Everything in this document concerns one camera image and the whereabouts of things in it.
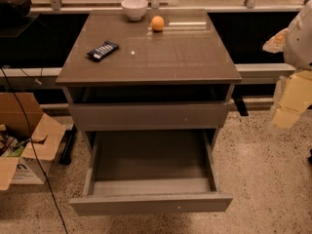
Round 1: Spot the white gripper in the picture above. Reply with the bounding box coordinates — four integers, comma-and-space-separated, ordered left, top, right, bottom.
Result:
262, 1, 312, 130

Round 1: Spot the closed grey upper drawer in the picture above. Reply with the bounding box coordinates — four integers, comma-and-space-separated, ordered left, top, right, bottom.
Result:
68, 103, 228, 131

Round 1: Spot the grey drawer cabinet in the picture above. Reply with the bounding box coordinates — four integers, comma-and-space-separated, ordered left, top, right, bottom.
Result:
57, 9, 241, 147

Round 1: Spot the open grey middle drawer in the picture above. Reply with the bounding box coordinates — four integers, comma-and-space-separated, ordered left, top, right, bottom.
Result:
70, 130, 232, 215

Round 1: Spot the orange fruit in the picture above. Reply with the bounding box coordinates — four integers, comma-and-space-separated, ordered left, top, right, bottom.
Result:
151, 16, 165, 31

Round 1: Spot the white ceramic bowl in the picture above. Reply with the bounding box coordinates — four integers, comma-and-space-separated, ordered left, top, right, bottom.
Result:
121, 0, 148, 20

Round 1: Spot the open cardboard box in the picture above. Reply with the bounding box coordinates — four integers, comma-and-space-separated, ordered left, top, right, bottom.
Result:
0, 93, 65, 191

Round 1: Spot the black object on shelf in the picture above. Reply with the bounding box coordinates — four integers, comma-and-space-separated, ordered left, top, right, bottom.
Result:
0, 0, 32, 20

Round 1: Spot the black cable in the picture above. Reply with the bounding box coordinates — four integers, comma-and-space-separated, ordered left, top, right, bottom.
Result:
0, 66, 69, 234

